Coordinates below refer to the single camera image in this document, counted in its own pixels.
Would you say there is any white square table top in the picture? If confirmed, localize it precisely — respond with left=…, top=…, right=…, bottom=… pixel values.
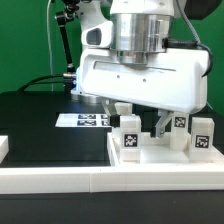
left=107, top=132, right=224, bottom=166

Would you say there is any black cable bundle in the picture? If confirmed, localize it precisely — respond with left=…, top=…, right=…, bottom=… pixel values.
left=17, top=74, right=73, bottom=93

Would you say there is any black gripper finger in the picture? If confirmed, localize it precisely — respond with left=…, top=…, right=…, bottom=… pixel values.
left=102, top=99, right=120, bottom=128
left=150, top=110, right=174, bottom=138

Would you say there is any thin white cable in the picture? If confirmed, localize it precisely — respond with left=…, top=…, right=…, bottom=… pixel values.
left=46, top=0, right=55, bottom=92

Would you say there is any white left fence bar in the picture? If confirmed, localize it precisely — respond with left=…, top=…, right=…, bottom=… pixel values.
left=0, top=136, right=9, bottom=164

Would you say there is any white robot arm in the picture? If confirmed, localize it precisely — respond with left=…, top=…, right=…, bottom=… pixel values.
left=77, top=0, right=223, bottom=137

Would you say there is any white fence bar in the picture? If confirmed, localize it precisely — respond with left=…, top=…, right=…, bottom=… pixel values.
left=0, top=164, right=224, bottom=194
left=0, top=136, right=9, bottom=164

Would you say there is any white sheet with tags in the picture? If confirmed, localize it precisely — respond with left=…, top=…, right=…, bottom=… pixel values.
left=55, top=113, right=109, bottom=128

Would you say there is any white front fence bar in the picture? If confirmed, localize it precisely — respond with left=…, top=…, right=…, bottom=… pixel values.
left=0, top=164, right=224, bottom=194

